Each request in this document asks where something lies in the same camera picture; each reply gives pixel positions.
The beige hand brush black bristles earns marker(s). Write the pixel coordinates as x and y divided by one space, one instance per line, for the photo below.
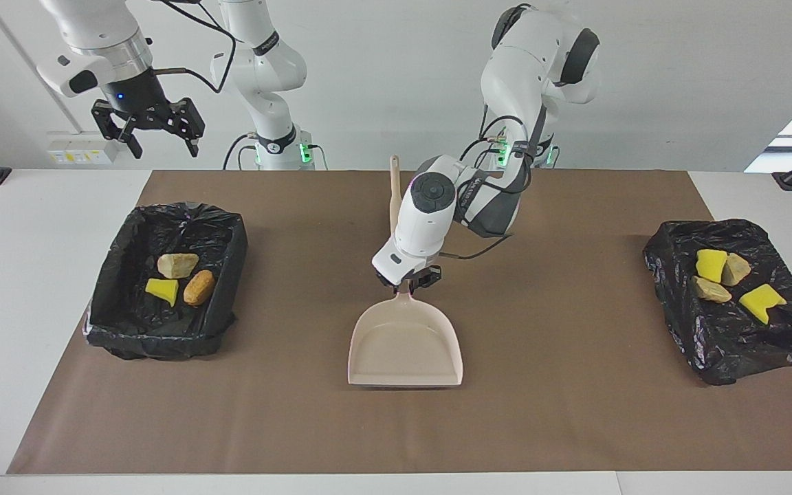
394 192

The yellow sponge piece green backing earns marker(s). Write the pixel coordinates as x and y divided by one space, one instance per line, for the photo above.
762 301

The brown table mat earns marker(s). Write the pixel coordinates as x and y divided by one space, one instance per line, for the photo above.
396 426

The brown cork chunk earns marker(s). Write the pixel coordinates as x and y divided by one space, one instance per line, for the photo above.
199 287

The yellow sponge wedge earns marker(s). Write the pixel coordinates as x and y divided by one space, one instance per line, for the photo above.
162 290

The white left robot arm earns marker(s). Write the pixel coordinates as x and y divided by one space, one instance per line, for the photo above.
506 82

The pale ridged foam chunk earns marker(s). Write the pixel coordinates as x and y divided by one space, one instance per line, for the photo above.
177 265

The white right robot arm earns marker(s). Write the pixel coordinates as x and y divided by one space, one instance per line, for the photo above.
269 69

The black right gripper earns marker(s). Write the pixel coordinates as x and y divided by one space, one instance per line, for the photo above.
136 96

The bin covered by black bag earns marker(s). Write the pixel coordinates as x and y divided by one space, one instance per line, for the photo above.
726 344

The plain yellow sponge piece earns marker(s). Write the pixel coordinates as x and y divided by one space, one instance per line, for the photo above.
711 265

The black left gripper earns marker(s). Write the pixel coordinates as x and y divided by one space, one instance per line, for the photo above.
413 273

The open bin with black bag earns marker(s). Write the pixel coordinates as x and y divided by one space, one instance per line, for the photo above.
169 323

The white wall socket box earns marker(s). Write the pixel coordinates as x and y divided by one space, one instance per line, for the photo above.
69 155

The beige plastic dustpan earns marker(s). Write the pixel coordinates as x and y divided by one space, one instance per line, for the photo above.
403 344

